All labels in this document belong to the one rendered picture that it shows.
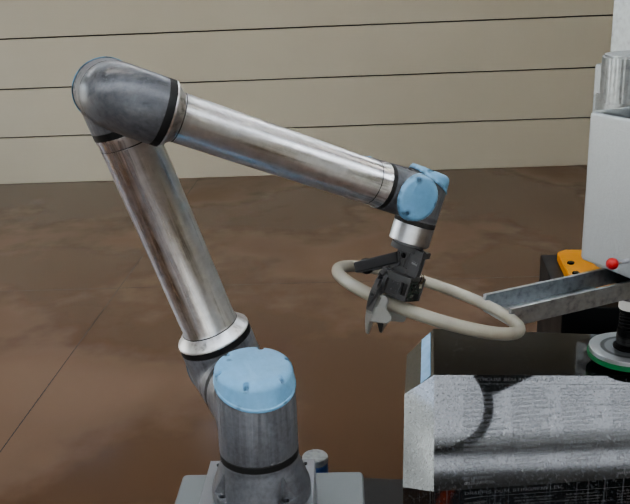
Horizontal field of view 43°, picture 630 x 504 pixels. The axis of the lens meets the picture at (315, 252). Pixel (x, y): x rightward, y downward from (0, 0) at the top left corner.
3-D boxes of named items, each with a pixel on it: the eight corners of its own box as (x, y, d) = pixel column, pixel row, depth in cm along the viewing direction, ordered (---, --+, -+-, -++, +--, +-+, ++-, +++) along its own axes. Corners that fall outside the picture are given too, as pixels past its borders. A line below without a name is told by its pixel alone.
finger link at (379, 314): (379, 339, 172) (396, 300, 172) (356, 329, 175) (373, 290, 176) (385, 341, 175) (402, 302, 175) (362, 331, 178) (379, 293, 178)
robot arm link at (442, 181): (400, 158, 174) (438, 169, 179) (383, 214, 176) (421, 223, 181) (422, 166, 166) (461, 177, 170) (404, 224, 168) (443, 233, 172)
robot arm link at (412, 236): (387, 216, 173) (407, 219, 181) (380, 238, 174) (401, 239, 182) (422, 229, 168) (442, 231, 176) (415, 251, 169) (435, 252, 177)
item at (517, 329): (451, 288, 231) (454, 279, 230) (565, 354, 188) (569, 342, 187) (299, 257, 209) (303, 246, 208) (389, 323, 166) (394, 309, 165)
